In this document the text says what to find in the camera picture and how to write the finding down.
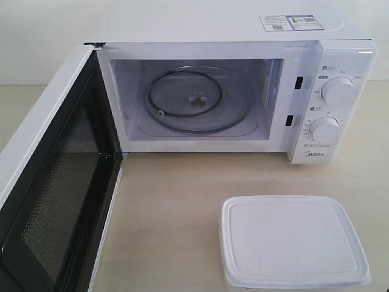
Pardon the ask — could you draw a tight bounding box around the white plastic food container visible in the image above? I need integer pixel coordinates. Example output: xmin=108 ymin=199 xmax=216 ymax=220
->
xmin=219 ymin=195 xmax=371 ymax=291

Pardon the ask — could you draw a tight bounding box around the white microwave door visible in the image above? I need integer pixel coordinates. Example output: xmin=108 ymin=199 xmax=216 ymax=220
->
xmin=1 ymin=43 xmax=123 ymax=291

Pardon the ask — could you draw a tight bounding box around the white microwave oven body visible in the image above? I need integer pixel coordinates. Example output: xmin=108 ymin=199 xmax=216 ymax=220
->
xmin=86 ymin=1 xmax=377 ymax=164

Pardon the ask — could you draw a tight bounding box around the glass turntable plate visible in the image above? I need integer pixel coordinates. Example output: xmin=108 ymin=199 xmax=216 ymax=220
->
xmin=143 ymin=66 xmax=253 ymax=135

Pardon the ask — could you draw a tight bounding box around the white lower timer knob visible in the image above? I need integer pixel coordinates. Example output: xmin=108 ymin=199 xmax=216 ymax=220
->
xmin=309 ymin=117 xmax=340 ymax=143

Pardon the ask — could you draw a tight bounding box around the white blue warning label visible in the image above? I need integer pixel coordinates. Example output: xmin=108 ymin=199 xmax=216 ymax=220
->
xmin=260 ymin=15 xmax=324 ymax=32

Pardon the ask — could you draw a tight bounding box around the white upper power knob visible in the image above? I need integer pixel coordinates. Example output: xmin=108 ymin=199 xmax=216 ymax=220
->
xmin=321 ymin=77 xmax=357 ymax=105

